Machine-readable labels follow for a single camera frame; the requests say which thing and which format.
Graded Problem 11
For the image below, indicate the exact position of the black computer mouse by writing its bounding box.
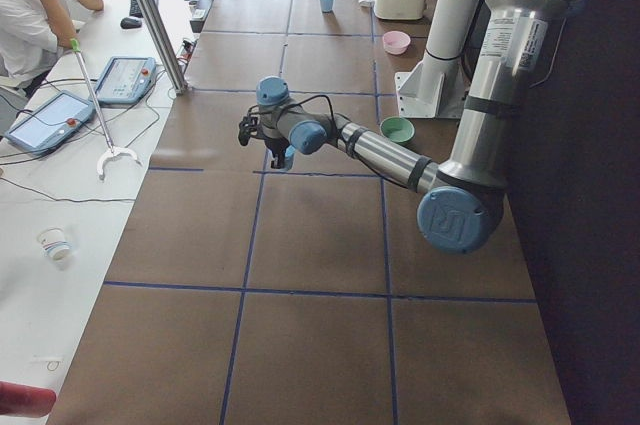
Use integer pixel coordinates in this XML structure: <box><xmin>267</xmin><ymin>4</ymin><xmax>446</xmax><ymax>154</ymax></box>
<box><xmin>120</xmin><ymin>16</ymin><xmax>142</xmax><ymax>30</ymax></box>

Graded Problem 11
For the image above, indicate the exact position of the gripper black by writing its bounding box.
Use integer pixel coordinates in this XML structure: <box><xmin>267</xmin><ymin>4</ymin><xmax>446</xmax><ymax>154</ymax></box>
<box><xmin>265</xmin><ymin>137</ymin><xmax>290</xmax><ymax>168</ymax></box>

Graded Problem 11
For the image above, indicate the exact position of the teach pendant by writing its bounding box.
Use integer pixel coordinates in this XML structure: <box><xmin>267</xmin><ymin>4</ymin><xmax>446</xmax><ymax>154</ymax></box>
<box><xmin>95</xmin><ymin>56</ymin><xmax>157</xmax><ymax>108</ymax></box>
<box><xmin>5</xmin><ymin>91</ymin><xmax>94</xmax><ymax>156</ymax></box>

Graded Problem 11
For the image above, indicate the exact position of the teach pendant far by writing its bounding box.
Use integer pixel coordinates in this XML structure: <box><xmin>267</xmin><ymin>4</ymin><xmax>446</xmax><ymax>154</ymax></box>
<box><xmin>95</xmin><ymin>56</ymin><xmax>157</xmax><ymax>108</ymax></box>

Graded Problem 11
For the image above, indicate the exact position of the aluminium frame post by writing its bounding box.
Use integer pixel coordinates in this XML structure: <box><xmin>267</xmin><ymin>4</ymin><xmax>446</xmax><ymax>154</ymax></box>
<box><xmin>138</xmin><ymin>0</ymin><xmax>188</xmax><ymax>96</ymax></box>

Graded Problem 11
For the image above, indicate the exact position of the black camera cable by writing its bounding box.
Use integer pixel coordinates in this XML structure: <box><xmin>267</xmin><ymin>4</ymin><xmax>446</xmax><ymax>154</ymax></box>
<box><xmin>249</xmin><ymin>94</ymin><xmax>337</xmax><ymax>136</ymax></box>

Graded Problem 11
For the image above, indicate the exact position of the green bowl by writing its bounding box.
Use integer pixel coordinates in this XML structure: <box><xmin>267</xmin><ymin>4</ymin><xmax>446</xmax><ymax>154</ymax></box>
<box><xmin>380</xmin><ymin>116</ymin><xmax>415</xmax><ymax>145</ymax></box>

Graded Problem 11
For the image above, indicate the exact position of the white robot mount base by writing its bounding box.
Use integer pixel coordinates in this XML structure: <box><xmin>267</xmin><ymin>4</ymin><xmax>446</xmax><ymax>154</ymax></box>
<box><xmin>395</xmin><ymin>0</ymin><xmax>481</xmax><ymax>119</ymax></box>

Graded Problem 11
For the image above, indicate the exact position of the white power plug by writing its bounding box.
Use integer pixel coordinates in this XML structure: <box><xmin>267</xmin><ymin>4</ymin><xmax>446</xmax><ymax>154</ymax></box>
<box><xmin>358</xmin><ymin>0</ymin><xmax>375</xmax><ymax>8</ymax></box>

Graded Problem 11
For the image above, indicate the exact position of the paper cup on desk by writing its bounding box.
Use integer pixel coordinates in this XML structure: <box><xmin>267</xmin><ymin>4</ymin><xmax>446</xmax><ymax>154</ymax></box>
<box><xmin>37</xmin><ymin>227</ymin><xmax>71</xmax><ymax>261</ymax></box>

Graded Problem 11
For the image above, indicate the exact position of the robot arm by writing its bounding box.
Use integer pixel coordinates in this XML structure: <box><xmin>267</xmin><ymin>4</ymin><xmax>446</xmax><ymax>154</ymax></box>
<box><xmin>238</xmin><ymin>0</ymin><xmax>575</xmax><ymax>253</ymax></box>

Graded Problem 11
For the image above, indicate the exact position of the pink bowl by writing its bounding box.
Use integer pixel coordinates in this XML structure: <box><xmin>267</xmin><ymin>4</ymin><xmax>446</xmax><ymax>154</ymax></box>
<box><xmin>382</xmin><ymin>30</ymin><xmax>411</xmax><ymax>55</ymax></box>

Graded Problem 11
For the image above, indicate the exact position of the teach pendant near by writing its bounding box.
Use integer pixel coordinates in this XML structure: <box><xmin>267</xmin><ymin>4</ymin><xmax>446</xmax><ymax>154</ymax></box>
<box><xmin>5</xmin><ymin>91</ymin><xmax>94</xmax><ymax>156</ymax></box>

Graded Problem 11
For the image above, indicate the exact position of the seated person white shirt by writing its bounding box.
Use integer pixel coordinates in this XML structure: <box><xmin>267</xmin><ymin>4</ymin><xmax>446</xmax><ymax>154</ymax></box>
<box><xmin>1</xmin><ymin>0</ymin><xmax>104</xmax><ymax>96</ymax></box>

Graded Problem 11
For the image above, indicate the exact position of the red cylinder object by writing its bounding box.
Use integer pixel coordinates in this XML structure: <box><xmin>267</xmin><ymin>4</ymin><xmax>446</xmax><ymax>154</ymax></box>
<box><xmin>1</xmin><ymin>382</ymin><xmax>57</xmax><ymax>418</ymax></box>

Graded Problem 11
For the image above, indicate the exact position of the white grabber stick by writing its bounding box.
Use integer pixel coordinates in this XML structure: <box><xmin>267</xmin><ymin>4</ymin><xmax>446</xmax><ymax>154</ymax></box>
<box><xmin>70</xmin><ymin>38</ymin><xmax>141</xmax><ymax>181</ymax></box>

